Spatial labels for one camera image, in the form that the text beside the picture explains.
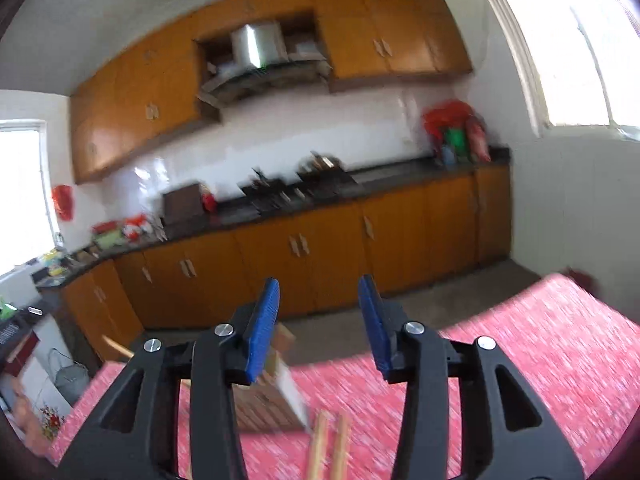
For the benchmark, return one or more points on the black kitchen countertop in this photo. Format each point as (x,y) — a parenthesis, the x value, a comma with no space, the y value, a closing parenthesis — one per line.
(304,193)

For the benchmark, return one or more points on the orange lower base cabinets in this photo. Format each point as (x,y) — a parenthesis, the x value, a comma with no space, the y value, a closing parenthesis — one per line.
(404,233)

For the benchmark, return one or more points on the orange upper wall cabinets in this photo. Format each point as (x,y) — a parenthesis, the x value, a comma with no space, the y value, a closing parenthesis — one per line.
(184,73)

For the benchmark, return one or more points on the red plastic bag bundle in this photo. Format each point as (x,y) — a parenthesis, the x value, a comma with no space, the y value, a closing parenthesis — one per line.
(455,125)

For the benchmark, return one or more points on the red hanging bag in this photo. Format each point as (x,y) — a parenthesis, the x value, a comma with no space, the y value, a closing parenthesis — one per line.
(63,201)

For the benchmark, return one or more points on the wooden chopstick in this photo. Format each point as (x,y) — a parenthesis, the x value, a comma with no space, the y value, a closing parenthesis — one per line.
(339,463)
(119,348)
(317,447)

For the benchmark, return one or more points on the beige perforated utensil holder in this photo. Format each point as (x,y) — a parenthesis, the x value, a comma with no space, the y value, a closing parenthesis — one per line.
(273,403)

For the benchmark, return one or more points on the brown cutting board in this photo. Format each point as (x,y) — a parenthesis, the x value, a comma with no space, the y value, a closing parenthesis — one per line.
(182,204)

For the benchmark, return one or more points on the red floral tablecloth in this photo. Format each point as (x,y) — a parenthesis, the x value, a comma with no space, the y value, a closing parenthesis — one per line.
(507,432)

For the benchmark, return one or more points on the black wok on stove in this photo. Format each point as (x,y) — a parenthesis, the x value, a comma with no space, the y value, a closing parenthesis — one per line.
(323,175)

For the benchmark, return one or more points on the left window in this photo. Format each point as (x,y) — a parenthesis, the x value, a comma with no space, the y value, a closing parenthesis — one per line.
(27,221)

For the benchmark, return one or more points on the window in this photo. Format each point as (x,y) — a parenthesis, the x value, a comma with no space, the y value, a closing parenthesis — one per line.
(27,221)
(578,61)

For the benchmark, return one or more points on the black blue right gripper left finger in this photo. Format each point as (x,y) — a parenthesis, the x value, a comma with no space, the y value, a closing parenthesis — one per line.
(132,432)

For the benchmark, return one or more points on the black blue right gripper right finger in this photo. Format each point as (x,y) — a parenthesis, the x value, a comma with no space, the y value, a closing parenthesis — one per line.
(507,431)

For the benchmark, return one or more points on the red bottle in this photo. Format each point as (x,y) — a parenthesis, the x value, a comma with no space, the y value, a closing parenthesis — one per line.
(208,200)

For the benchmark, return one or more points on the steel range hood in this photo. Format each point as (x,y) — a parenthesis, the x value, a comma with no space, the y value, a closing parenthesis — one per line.
(259,57)

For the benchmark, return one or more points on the right window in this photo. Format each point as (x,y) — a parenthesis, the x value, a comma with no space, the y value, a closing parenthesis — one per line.
(578,61)

